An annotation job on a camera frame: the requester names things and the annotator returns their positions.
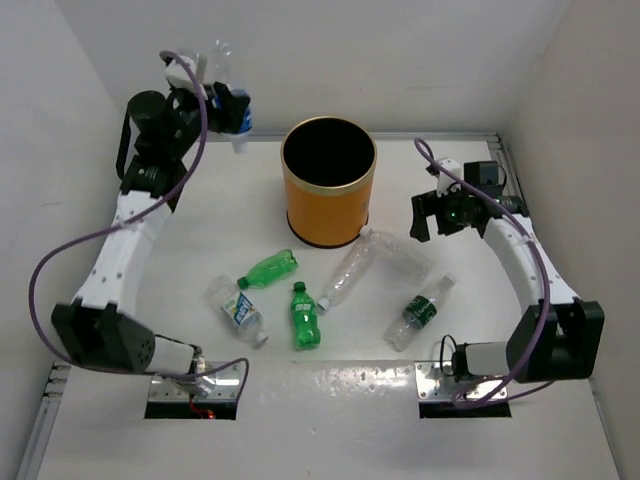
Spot orange cylindrical bin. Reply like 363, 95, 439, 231
280, 116, 377, 249

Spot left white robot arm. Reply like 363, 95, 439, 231
51, 82, 251, 379

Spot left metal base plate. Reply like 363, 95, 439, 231
148, 362, 246, 403

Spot green bottle sideways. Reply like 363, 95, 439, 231
237, 249, 298, 290

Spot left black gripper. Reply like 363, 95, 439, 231
165, 83, 249, 159

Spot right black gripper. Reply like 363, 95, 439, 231
411, 181, 473, 242

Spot purple cable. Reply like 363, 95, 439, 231
27, 49, 250, 387
413, 137, 553, 411

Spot small blue label bottle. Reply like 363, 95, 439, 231
209, 82, 253, 154

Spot clear bottle dark green label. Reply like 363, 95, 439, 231
383, 274, 457, 352

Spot large clear crushed bottle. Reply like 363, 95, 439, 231
360, 225, 434, 286

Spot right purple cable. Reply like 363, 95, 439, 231
413, 137, 553, 411

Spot clear ribbed bottle white cap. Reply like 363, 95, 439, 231
317, 237, 375, 312

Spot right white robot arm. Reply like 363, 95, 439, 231
410, 159, 605, 384

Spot metal base plate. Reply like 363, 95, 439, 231
414, 360, 501, 404
148, 362, 246, 403

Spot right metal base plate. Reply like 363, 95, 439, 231
414, 360, 501, 404

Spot clear bottle white blue label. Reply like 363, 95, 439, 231
206, 275, 269, 349

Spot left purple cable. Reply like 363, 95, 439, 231
27, 49, 250, 387

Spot green Sprite bottle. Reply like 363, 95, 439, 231
290, 281, 321, 350

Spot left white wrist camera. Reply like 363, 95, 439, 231
164, 53, 207, 92

